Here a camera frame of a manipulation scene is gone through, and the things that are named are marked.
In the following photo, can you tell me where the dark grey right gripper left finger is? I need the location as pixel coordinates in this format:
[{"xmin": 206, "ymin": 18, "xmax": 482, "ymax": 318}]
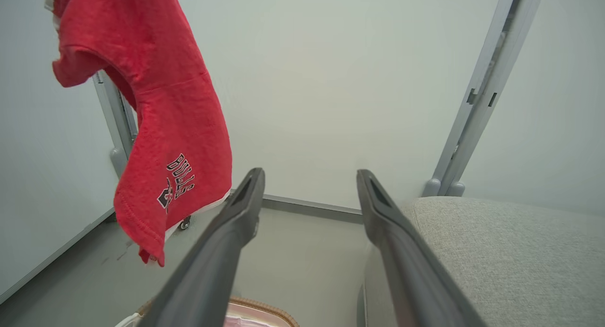
[{"xmin": 137, "ymin": 168, "xmax": 265, "ymax": 327}]

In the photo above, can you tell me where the grey double partition post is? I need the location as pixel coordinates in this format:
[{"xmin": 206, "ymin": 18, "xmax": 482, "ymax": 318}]
[{"xmin": 422, "ymin": 0, "xmax": 546, "ymax": 198}]

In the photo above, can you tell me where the white plastic bag liner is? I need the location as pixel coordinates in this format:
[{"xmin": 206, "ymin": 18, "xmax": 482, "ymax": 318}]
[{"xmin": 225, "ymin": 303, "xmax": 289, "ymax": 327}]

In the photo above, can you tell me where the red Bulls basketball jersey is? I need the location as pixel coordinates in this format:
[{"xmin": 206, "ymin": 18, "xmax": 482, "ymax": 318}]
[{"xmin": 45, "ymin": 0, "xmax": 233, "ymax": 267}]

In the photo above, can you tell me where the grey fabric sofa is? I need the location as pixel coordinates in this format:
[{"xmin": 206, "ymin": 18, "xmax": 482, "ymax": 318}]
[{"xmin": 362, "ymin": 196, "xmax": 605, "ymax": 327}]

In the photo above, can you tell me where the white laundry basket brown rim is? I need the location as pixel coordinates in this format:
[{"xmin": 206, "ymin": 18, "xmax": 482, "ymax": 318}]
[{"xmin": 116, "ymin": 296, "xmax": 299, "ymax": 327}]

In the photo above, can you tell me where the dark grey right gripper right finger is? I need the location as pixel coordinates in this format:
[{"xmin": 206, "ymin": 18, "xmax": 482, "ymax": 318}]
[{"xmin": 357, "ymin": 170, "xmax": 487, "ymax": 327}]

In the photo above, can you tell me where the grey partition post with foot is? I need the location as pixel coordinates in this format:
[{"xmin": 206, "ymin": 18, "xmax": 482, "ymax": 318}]
[{"xmin": 92, "ymin": 71, "xmax": 138, "ymax": 179}]

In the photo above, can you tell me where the grey partition bottom rail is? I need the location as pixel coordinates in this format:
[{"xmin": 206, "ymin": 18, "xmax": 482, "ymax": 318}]
[{"xmin": 229, "ymin": 189, "xmax": 363, "ymax": 224}]

